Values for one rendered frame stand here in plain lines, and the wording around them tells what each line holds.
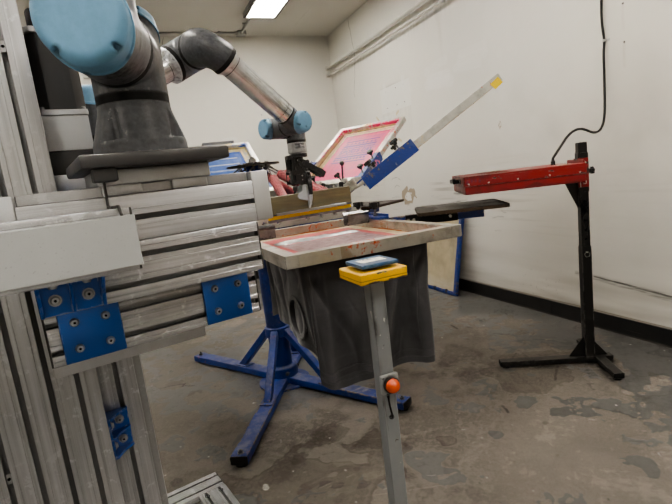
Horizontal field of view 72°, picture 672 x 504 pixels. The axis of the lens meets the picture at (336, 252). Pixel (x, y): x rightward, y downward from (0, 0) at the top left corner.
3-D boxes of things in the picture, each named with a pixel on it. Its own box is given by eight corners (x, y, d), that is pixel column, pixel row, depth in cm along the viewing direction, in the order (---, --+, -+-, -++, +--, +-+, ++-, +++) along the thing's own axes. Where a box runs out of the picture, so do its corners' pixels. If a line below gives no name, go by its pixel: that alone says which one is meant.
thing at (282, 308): (336, 357, 147) (323, 256, 142) (311, 364, 144) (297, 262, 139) (292, 322, 189) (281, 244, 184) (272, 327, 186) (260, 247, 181)
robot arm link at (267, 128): (272, 114, 165) (296, 115, 173) (254, 120, 173) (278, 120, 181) (275, 137, 167) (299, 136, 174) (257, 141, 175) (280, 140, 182)
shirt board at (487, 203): (494, 212, 272) (493, 198, 271) (511, 219, 233) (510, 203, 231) (273, 236, 291) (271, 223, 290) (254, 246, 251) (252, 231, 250)
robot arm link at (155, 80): (175, 100, 85) (162, 22, 83) (159, 85, 72) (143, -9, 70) (107, 107, 84) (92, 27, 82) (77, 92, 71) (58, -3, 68)
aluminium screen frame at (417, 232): (462, 235, 148) (461, 224, 147) (286, 270, 126) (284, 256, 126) (356, 224, 220) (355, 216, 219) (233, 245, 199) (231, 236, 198)
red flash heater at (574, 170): (561, 181, 267) (560, 160, 265) (595, 183, 222) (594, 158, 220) (453, 193, 276) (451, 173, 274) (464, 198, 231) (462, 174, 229)
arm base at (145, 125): (102, 155, 70) (88, 87, 68) (89, 164, 82) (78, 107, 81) (200, 148, 78) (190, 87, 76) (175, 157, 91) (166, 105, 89)
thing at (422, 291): (440, 361, 160) (429, 238, 153) (318, 399, 144) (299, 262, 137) (435, 358, 163) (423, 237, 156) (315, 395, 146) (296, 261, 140)
